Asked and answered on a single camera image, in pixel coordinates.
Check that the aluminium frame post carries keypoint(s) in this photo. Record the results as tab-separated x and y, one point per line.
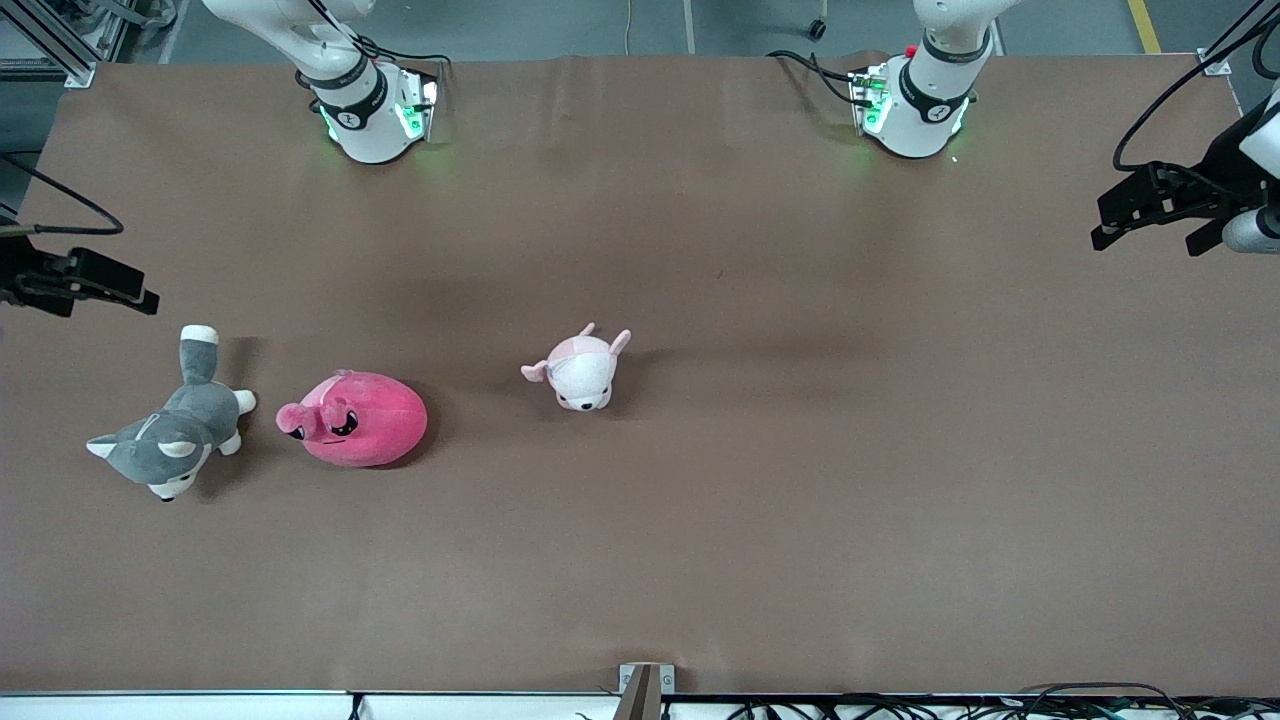
55	45
1230	45

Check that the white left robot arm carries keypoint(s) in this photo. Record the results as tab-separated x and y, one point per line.
915	120

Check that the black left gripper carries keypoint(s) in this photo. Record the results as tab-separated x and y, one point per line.
1222	163

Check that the grey white husky plush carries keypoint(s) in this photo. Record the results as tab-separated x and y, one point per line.
175	440

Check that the round hot pink plush toy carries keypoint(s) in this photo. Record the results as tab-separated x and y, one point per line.
365	425

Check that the light pink plush pig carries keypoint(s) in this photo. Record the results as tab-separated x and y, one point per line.
580	375

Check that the metal table edge bracket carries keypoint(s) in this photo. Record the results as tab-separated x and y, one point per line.
645	690

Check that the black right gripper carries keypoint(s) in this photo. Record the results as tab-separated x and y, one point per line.
18	272

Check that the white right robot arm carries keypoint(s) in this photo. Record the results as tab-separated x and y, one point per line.
365	130

